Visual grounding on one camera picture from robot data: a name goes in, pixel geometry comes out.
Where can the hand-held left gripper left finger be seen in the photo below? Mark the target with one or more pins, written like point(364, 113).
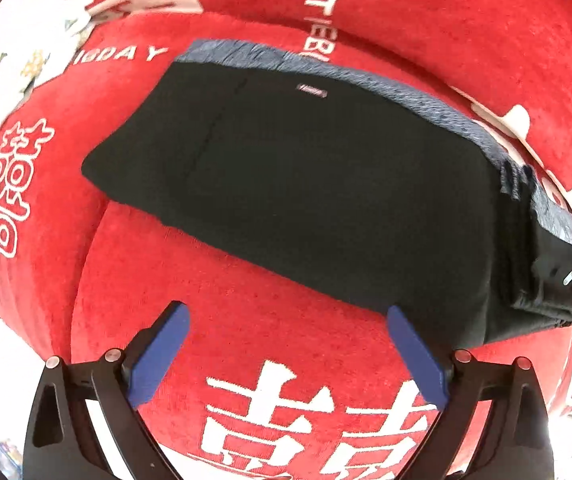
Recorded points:
point(158, 355)

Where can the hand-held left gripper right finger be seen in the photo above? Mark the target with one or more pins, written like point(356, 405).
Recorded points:
point(418, 355)

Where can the black pants with blue-grey hems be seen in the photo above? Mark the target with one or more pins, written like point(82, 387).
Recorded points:
point(316, 185)

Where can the red printed blanket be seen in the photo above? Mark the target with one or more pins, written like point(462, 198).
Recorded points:
point(266, 335)

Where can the white floral quilt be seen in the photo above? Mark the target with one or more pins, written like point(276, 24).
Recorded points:
point(11, 70)

